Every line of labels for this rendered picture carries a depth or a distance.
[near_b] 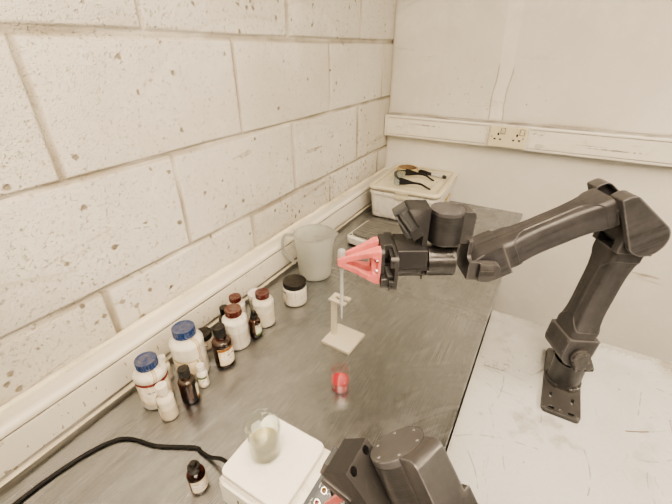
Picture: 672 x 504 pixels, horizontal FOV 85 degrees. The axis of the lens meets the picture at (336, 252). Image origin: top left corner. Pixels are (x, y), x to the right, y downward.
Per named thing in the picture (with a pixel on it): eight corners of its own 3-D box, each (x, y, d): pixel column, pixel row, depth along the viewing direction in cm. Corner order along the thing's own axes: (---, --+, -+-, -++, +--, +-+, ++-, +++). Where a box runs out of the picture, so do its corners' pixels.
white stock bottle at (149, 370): (139, 395, 79) (124, 356, 73) (170, 381, 82) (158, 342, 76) (146, 416, 74) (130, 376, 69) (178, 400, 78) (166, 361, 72)
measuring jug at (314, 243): (279, 282, 116) (275, 240, 109) (286, 262, 128) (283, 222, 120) (337, 285, 115) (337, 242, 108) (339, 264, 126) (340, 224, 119)
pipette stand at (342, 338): (364, 336, 95) (366, 295, 89) (348, 355, 89) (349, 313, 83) (338, 325, 99) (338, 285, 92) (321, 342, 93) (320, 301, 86)
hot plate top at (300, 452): (326, 447, 60) (326, 444, 60) (281, 518, 51) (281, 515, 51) (269, 415, 65) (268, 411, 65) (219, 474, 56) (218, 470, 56)
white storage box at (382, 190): (454, 201, 178) (459, 171, 171) (435, 230, 150) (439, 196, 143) (394, 190, 191) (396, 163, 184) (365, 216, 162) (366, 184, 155)
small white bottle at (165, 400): (181, 407, 76) (172, 378, 72) (175, 422, 73) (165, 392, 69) (165, 407, 76) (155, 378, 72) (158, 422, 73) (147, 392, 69)
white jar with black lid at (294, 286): (309, 295, 110) (308, 275, 107) (303, 309, 105) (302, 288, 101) (287, 292, 112) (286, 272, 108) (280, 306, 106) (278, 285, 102)
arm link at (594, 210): (468, 264, 61) (667, 182, 54) (453, 239, 69) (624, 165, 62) (489, 316, 66) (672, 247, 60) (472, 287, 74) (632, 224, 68)
